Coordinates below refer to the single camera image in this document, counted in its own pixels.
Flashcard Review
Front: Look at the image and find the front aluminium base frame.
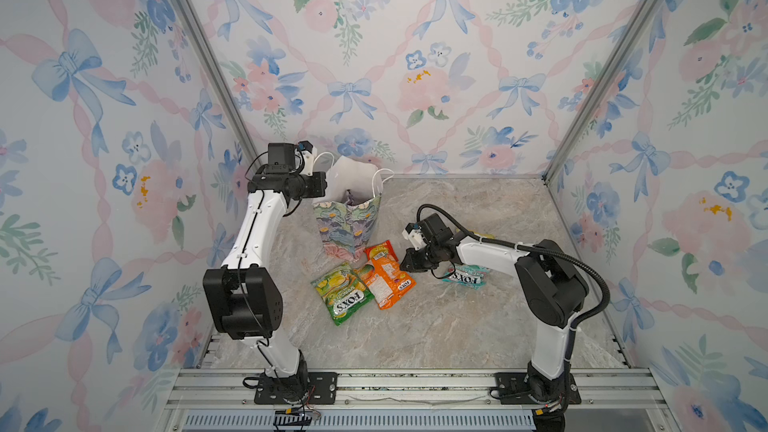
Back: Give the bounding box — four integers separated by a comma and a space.
154, 369, 681, 431

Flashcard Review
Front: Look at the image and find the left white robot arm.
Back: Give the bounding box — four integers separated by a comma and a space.
202, 171, 327, 380

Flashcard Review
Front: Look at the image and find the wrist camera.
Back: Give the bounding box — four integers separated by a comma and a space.
402, 213, 453, 250
263, 141, 317, 175

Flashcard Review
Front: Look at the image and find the corner aluminium post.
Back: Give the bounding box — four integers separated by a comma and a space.
170, 0, 257, 161
542, 0, 664, 186

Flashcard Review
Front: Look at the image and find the green Fox's candy bag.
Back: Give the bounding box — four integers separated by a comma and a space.
311, 262, 374, 326

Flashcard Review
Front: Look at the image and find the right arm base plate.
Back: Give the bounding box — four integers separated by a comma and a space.
489, 372, 582, 406

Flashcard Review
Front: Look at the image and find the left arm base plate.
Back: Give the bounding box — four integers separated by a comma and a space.
254, 372, 338, 405

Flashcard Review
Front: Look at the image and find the teal Fox's candy bag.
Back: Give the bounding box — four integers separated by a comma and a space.
439, 265, 490, 290

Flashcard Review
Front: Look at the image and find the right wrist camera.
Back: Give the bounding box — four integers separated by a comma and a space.
402, 213, 453, 250

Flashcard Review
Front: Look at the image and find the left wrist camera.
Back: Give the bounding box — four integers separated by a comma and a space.
263, 141, 317, 175

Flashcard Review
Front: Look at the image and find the orange snack packet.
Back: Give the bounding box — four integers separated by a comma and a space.
355, 240, 416, 310

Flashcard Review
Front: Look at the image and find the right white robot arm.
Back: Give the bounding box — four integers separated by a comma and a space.
400, 225, 604, 404

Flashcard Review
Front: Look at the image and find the left corner aluminium post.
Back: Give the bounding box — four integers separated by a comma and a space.
170, 0, 257, 161

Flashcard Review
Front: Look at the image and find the right corner aluminium post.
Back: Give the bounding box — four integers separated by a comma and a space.
542, 0, 664, 186

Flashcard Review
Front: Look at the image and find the yellow snack packet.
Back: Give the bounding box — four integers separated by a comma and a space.
472, 231, 495, 240

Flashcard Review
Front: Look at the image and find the floral paper gift bag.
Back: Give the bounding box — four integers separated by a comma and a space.
312, 156, 394, 263

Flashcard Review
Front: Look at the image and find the black corrugated cable conduit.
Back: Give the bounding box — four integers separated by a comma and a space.
415, 203, 611, 331

